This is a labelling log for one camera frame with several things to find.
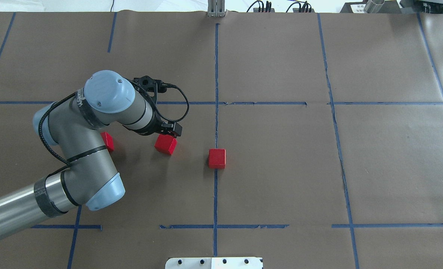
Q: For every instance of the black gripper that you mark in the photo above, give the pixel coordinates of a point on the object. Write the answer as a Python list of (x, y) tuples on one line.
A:
[(150, 128)]

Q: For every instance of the red cube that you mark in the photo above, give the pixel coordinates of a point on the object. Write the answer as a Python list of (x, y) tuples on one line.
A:
[(165, 144), (217, 158), (108, 140)]

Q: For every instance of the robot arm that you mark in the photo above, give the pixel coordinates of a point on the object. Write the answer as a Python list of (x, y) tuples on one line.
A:
[(70, 131)]

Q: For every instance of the brown paper table cover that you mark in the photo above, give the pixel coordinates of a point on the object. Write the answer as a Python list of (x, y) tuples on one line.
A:
[(332, 126)]

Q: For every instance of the aluminium frame post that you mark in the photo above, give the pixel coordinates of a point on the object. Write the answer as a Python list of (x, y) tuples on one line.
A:
[(216, 8)]

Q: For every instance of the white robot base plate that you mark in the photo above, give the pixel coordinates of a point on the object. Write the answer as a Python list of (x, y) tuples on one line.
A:
[(214, 263)]

